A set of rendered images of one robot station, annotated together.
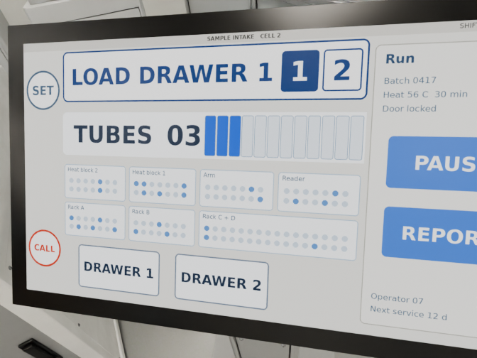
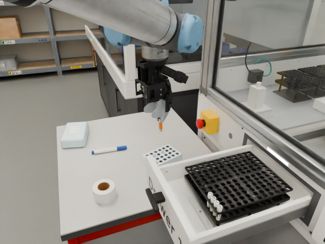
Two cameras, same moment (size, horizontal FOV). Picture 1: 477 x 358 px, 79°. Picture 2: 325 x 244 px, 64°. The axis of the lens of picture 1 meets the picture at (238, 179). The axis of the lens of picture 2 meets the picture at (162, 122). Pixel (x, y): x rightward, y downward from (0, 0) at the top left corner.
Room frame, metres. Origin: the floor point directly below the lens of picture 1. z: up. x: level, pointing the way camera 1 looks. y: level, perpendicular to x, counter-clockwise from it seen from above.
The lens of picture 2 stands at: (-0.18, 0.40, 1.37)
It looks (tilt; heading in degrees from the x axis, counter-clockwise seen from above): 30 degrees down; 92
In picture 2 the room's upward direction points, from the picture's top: straight up
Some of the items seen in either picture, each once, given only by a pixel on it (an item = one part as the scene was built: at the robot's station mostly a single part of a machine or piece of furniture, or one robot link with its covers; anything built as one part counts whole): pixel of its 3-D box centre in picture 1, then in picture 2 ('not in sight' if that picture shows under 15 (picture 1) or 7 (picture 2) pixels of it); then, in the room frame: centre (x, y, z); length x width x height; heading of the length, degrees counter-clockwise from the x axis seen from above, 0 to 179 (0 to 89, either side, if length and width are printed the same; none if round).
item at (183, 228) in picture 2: not in sight; (167, 205); (-0.19, 0.86, 0.87); 0.29 x 0.02 x 0.11; 113
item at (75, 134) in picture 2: not in sight; (75, 134); (-0.59, 1.32, 0.78); 0.15 x 0.10 x 0.04; 100
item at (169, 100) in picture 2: not in sight; (165, 98); (-0.20, 1.12, 1.05); 0.05 x 0.02 x 0.09; 129
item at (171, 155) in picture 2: not in sight; (162, 158); (-0.21, 1.17, 0.78); 0.12 x 0.08 x 0.04; 39
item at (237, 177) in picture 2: not in sight; (234, 186); (0.00, 0.94, 0.87); 0.22 x 0.18 x 0.06; 23
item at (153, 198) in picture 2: not in sight; (156, 198); (-0.21, 0.85, 0.91); 0.07 x 0.04 x 0.01; 113
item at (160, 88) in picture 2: not in sight; (153, 78); (-0.23, 1.12, 1.11); 0.09 x 0.08 x 0.12; 39
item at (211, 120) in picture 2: not in sight; (208, 122); (-0.04, 1.28, 0.88); 0.07 x 0.05 x 0.07; 113
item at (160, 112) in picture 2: not in sight; (158, 113); (-0.22, 1.11, 1.00); 0.06 x 0.03 x 0.09; 39
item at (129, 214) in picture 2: not in sight; (138, 215); (-0.33, 1.25, 0.38); 0.62 x 0.58 x 0.76; 113
